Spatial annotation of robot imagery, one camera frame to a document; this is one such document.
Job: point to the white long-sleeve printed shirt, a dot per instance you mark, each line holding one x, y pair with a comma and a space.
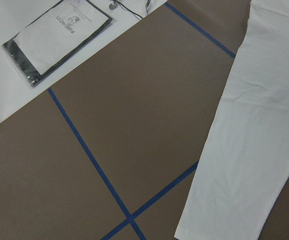
244, 163

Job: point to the grabber reacher tool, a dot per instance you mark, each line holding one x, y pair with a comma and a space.
137, 6

